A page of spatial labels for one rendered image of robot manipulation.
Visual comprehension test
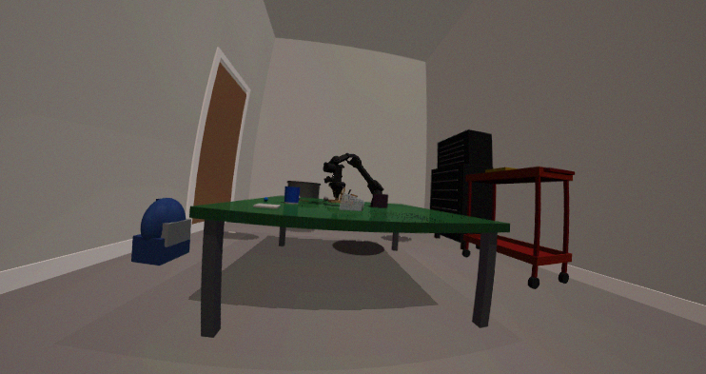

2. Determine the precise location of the blue cup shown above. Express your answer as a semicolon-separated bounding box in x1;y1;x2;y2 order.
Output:
284;187;301;204

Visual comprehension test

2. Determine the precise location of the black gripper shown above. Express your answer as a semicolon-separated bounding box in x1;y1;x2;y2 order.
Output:
328;173;345;198

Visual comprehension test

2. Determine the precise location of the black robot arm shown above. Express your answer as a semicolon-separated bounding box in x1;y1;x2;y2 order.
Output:
324;153;383;195

